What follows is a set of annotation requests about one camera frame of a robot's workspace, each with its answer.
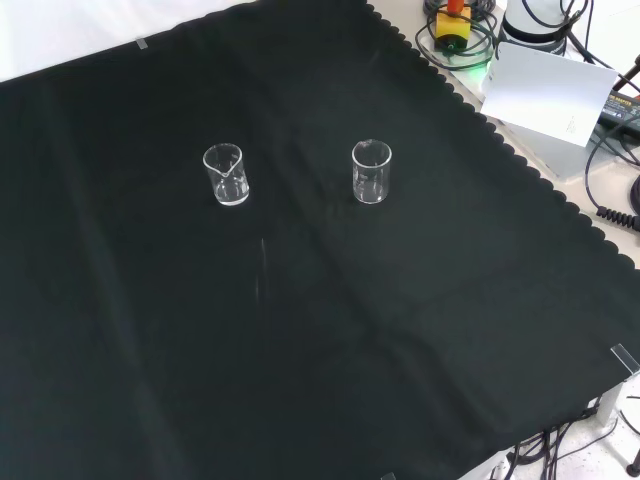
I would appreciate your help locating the clear glass beaker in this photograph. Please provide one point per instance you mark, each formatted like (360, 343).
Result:
(232, 196)
(370, 196)

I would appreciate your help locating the black cloth with scalloped edge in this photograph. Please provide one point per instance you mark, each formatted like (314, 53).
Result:
(300, 310)

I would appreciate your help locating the clear tape piece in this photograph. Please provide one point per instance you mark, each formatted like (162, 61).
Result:
(625, 357)
(388, 476)

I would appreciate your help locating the yellow stop button box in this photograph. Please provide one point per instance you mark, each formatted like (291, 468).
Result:
(452, 27)

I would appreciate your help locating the grey tape piece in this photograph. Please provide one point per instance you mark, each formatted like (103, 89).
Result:
(141, 44)

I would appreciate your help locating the black power adapter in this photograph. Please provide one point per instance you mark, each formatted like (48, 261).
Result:
(622, 107)

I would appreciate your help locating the black tripod leg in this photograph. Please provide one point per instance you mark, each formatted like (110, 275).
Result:
(629, 75)

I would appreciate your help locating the white metal bracket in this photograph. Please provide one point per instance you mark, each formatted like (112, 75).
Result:
(617, 400)

